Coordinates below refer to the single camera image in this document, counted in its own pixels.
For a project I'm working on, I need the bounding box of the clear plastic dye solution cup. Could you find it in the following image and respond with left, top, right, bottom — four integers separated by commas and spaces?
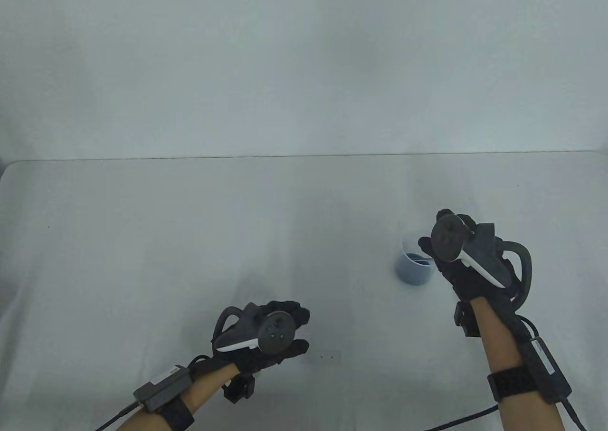
395, 233, 436, 287

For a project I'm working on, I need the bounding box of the dark grey hand controller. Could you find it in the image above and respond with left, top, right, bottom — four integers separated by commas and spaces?
211, 306, 296, 354
429, 214, 533, 309

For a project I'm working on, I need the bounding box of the person's left forearm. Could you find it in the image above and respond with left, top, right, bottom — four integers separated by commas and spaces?
118, 362, 241, 431

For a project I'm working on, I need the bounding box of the long black cable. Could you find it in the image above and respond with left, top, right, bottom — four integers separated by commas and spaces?
424, 397, 586, 431
94, 400, 144, 431

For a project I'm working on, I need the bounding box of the grey wrist sensor box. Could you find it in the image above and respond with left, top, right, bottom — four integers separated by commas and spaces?
520, 335, 572, 405
133, 364, 194, 413

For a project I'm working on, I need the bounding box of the thin black glove cable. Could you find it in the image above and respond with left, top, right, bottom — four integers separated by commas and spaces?
514, 314, 543, 342
188, 354, 214, 379

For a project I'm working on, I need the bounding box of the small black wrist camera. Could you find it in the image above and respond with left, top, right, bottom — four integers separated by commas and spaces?
453, 300, 481, 338
223, 374, 256, 405

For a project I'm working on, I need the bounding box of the person's right forearm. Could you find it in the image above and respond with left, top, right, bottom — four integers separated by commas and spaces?
469, 295, 564, 431

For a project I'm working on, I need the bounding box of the person's left hand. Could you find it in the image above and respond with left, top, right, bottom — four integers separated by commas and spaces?
209, 300, 311, 374

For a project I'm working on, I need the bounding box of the person's right hand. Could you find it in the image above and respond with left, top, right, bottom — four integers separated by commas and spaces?
418, 209, 521, 305

